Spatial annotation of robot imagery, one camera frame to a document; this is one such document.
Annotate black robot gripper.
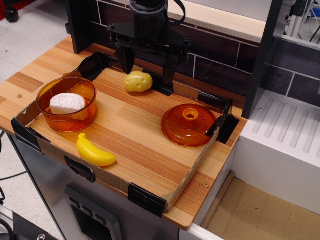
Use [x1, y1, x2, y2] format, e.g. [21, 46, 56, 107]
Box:
[107, 0, 191, 84]

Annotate white and orange toy sushi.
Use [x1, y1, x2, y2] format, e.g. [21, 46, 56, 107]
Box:
[49, 93, 87, 120]

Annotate orange transparent pot lid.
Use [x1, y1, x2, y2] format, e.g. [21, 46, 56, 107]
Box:
[161, 103, 218, 148]

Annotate orange transparent plastic pot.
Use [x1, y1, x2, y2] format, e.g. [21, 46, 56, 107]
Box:
[36, 72, 99, 132]

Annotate taped cardboard fence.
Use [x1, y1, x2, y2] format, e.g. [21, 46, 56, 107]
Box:
[11, 52, 240, 216]

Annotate yellow toy potato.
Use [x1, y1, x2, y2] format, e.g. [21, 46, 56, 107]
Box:
[124, 70, 153, 93]

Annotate yellow toy banana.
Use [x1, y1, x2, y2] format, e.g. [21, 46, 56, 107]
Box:
[76, 133, 116, 167]

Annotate black chair caster wheel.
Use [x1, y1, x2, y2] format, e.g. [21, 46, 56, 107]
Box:
[4, 6, 19, 23]

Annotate white toy sink drainboard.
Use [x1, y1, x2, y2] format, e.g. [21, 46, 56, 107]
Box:
[232, 91, 320, 214]

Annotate grey toy oven front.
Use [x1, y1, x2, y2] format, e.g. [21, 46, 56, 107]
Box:
[9, 136, 180, 240]

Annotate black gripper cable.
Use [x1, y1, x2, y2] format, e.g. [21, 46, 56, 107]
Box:
[163, 0, 187, 26]

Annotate dark vertical cabinet post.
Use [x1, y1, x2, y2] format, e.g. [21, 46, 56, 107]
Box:
[242, 0, 283, 119]

